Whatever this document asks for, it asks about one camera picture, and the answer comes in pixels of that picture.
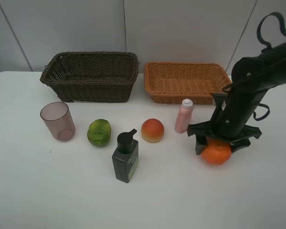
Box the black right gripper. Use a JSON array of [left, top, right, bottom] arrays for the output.
[[187, 90, 266, 156]]

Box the orange mandarin fruit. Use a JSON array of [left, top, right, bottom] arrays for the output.
[[201, 138, 232, 165]]

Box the pink lotion bottle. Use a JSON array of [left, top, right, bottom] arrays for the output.
[[174, 99, 194, 134]]

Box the red yellow peach fruit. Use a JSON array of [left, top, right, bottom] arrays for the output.
[[141, 118, 164, 143]]

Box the black pump soap bottle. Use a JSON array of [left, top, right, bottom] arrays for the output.
[[112, 129, 139, 183]]

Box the translucent purple plastic cup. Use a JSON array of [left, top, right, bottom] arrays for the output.
[[40, 102, 76, 142]]

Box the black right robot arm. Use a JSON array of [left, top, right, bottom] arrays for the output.
[[187, 42, 286, 155]]

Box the orange wicker basket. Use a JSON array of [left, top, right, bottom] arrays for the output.
[[144, 62, 231, 105]]

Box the green lime fruit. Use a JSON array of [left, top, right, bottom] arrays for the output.
[[87, 119, 112, 147]]

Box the dark brown wicker basket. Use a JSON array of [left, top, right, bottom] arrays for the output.
[[40, 52, 139, 103]]

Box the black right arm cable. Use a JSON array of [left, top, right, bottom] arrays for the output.
[[223, 12, 286, 121]]

